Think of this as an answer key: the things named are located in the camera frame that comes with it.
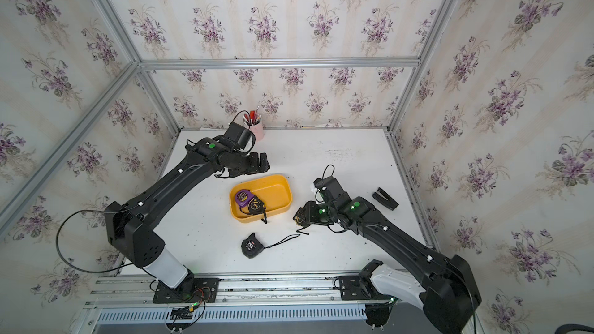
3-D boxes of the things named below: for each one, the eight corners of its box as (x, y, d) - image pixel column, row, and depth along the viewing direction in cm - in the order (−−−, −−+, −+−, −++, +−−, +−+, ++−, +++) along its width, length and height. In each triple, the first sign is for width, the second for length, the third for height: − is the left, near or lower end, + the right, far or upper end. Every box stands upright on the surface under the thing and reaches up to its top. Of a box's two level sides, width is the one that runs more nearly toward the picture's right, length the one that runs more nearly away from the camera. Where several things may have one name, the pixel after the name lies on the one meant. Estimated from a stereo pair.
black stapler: (371, 196, 97) (372, 193, 95) (377, 189, 100) (379, 186, 98) (392, 212, 93) (394, 209, 91) (398, 204, 95) (400, 201, 93)
